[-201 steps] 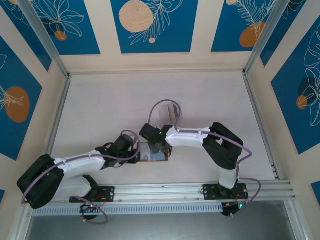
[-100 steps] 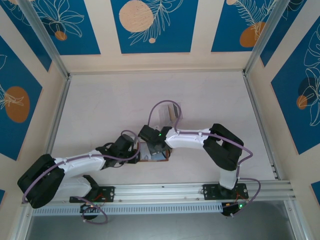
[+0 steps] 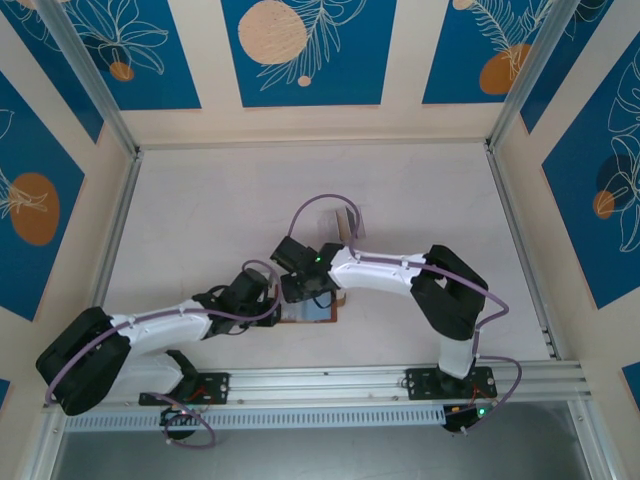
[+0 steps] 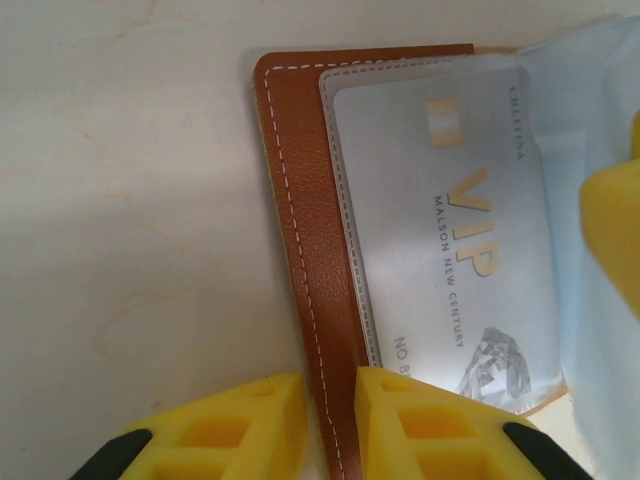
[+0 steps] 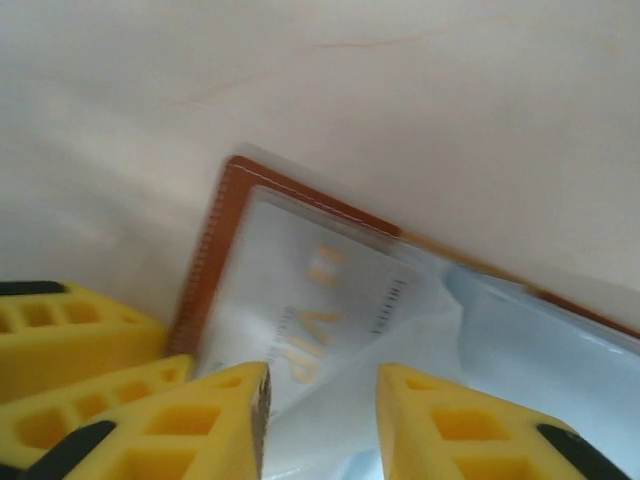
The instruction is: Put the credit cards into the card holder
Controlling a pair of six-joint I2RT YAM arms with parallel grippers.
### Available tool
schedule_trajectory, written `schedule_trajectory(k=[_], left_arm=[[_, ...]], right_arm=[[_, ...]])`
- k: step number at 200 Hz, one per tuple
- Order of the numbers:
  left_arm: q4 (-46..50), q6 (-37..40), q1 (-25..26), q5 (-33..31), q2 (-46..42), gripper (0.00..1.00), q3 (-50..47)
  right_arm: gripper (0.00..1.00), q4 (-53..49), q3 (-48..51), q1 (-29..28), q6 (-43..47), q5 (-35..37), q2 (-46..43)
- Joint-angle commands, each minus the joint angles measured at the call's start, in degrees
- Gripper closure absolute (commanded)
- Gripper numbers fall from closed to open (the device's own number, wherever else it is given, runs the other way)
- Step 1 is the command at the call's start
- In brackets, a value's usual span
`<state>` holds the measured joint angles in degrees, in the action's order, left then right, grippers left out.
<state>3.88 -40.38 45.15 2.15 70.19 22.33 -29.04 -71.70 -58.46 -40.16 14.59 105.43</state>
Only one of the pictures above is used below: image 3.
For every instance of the blue credit card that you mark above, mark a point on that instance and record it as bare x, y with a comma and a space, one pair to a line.
320, 310

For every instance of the brown leather card holder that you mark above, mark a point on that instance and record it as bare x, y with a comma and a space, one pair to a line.
333, 320

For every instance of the clear acrylic card stand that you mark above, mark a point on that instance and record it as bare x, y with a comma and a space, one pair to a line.
327, 222

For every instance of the tan credit card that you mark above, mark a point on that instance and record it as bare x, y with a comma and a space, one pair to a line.
342, 224

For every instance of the dark grey credit card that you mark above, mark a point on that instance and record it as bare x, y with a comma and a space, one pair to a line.
356, 217

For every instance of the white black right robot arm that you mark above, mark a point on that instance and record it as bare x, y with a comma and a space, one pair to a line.
380, 277

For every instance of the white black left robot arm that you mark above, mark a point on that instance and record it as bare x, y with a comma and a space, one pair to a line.
165, 332

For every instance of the black left controller box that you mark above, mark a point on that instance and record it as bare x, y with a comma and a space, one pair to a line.
177, 433

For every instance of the black controller box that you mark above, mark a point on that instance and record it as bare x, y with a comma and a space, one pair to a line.
177, 433
457, 422

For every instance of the grey sheet metal panel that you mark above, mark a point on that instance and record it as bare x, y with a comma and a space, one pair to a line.
325, 457

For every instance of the black right controller box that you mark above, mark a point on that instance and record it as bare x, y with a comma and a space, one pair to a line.
457, 422

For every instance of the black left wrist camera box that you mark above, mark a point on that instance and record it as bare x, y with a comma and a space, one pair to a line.
247, 287

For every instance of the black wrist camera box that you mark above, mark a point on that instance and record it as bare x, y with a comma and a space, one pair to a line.
247, 287
290, 252

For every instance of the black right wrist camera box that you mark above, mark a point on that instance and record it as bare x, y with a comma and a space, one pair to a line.
290, 252

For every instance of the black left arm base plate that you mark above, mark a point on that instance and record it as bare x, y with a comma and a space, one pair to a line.
220, 387

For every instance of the wide aluminium base rail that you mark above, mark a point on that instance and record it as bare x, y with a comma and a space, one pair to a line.
320, 385

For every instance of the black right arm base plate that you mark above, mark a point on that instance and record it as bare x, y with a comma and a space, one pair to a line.
420, 385

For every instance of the aluminium table side rail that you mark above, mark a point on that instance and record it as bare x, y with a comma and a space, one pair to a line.
515, 225
123, 210

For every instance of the aluminium frame leg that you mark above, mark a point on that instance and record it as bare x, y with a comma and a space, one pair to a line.
40, 450
590, 445

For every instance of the aluminium frame post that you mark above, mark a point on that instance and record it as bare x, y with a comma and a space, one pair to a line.
542, 75
91, 75

